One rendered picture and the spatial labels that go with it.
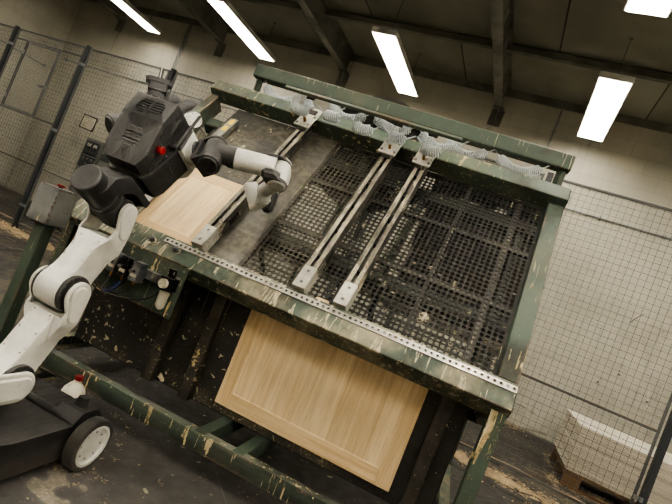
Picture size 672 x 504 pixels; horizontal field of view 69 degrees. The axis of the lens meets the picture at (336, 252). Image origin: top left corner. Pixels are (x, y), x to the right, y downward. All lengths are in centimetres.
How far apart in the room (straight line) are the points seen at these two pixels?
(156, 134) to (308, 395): 129
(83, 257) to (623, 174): 655
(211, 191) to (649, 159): 600
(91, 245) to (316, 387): 112
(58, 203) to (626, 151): 660
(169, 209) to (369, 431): 144
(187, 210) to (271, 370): 90
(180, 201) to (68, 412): 111
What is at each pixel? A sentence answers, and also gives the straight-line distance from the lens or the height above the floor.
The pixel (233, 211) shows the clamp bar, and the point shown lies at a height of 113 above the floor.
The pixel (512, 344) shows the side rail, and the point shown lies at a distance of 213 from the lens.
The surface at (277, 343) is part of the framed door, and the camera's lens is 235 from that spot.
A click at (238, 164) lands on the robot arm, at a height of 130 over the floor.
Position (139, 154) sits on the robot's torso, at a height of 118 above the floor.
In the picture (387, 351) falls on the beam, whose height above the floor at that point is 83.
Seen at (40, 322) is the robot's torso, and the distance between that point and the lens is 204.
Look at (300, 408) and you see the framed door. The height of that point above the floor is 40.
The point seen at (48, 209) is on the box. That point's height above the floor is 83.
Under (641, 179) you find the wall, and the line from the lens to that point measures 740.
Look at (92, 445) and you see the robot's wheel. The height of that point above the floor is 9.
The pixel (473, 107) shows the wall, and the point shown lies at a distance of 764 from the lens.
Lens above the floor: 108
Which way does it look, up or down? 1 degrees up
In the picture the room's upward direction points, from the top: 22 degrees clockwise
